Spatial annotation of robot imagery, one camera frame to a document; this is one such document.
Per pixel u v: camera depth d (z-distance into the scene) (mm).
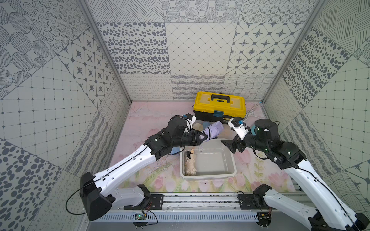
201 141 636
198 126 927
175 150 584
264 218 717
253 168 858
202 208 732
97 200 367
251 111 1108
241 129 559
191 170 799
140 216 716
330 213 377
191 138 599
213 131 702
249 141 552
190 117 646
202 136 661
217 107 964
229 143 565
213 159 863
